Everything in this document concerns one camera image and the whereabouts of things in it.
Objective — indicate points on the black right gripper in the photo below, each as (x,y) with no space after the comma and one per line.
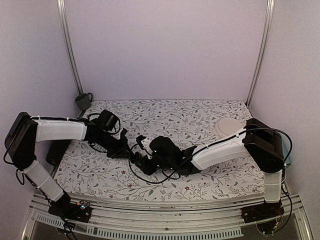
(145,166)

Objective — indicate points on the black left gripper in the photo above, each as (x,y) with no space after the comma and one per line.
(122,152)

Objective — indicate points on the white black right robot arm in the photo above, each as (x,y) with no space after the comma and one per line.
(255,140)

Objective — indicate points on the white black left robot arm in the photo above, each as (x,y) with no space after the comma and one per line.
(26,131)

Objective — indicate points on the floral patterned table mat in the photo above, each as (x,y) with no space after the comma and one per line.
(87,171)

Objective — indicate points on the grey mug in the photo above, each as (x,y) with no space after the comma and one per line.
(83,101)

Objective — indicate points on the black cylinder object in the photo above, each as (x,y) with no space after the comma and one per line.
(56,152)

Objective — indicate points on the white round plate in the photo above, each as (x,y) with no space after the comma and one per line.
(226,126)

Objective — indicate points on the teal rolled towel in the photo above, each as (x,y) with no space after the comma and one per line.
(287,150)

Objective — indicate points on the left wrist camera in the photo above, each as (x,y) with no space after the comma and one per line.
(121,134)

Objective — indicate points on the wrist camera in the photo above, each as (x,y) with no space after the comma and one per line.
(121,134)
(144,143)

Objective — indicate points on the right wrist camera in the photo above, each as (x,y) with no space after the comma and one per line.
(144,143)

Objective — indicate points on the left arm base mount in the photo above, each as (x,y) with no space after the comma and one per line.
(80,211)

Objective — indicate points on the front aluminium rail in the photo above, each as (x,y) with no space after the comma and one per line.
(216,219)

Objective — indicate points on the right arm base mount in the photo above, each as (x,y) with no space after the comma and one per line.
(262,211)

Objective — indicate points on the left aluminium frame post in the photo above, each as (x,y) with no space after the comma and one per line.
(62,13)

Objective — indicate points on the aluminium frame post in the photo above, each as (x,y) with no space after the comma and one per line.
(62,13)
(270,5)

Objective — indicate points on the right aluminium frame post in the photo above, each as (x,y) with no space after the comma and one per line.
(270,5)

